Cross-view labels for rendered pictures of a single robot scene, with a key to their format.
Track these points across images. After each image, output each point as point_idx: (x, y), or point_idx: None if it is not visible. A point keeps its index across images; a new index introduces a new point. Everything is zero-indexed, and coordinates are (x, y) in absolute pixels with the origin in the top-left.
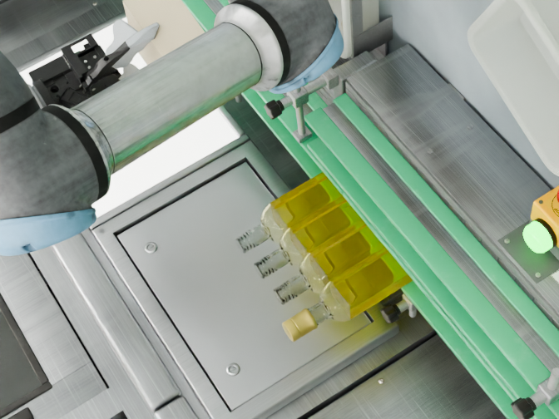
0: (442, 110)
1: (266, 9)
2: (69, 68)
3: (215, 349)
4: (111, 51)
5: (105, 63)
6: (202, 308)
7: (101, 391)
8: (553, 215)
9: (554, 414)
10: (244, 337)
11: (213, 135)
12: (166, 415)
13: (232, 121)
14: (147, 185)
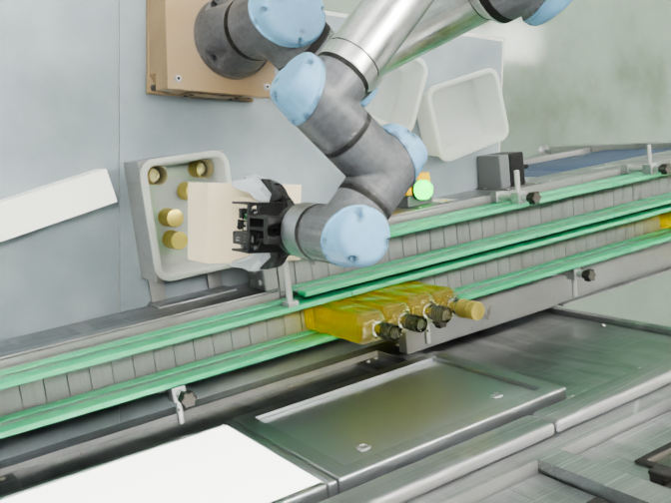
0: None
1: None
2: (266, 215)
3: (478, 404)
4: (261, 195)
5: (282, 186)
6: (435, 415)
7: (541, 476)
8: None
9: (529, 205)
10: (462, 395)
11: (219, 436)
12: (557, 414)
13: (205, 428)
14: (279, 459)
